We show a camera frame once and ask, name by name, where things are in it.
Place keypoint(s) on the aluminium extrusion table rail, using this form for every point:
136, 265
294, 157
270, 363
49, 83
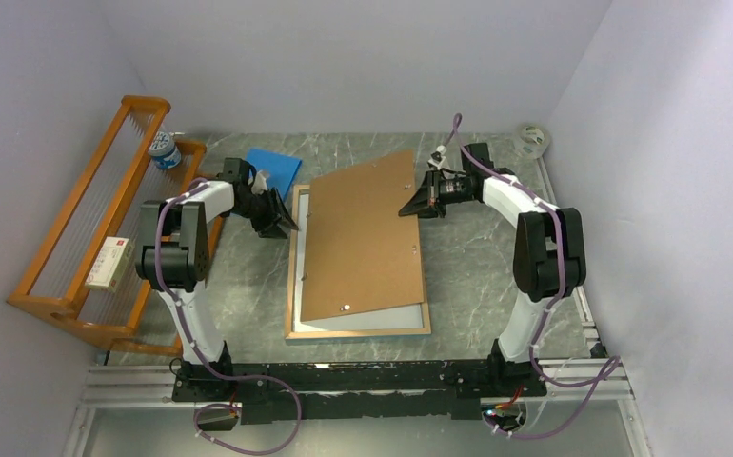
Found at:
147, 387

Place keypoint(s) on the blue white round tin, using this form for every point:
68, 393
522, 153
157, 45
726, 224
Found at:
163, 151

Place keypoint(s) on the blue wooden picture frame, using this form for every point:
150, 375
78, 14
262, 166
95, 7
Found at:
354, 333

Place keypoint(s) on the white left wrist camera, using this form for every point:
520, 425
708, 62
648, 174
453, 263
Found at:
259, 183

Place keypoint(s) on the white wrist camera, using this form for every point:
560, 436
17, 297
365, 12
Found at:
438, 160
259, 183

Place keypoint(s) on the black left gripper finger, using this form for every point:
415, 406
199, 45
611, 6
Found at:
273, 232
283, 215

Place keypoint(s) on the clear tape roll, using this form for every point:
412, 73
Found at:
530, 141

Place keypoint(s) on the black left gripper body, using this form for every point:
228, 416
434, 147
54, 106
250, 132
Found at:
262, 211

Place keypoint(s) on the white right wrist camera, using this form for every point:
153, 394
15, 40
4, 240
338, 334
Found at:
438, 160

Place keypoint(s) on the white medicine box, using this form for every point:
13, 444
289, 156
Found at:
110, 265

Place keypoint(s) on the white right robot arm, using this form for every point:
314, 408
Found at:
548, 256

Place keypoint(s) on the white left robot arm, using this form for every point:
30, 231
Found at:
173, 255

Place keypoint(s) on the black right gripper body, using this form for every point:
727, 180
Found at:
451, 190

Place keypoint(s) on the brown cardboard backing board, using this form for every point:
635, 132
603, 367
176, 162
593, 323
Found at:
360, 254

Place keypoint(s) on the orange wooden rack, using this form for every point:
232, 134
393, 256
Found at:
104, 202

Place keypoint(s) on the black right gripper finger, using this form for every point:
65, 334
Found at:
430, 211
425, 194

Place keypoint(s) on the hot air balloon photo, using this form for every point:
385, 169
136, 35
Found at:
366, 318

